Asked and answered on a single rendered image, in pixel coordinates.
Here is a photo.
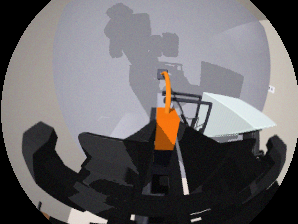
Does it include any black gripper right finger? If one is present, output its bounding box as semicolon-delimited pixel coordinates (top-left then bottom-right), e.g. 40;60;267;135
177;121;257;194

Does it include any orange power cord with plug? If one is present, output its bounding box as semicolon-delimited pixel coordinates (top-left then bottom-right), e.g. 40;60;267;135
153;72;180;167

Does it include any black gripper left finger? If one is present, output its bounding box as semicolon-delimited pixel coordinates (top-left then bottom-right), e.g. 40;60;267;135
78;119;157;194

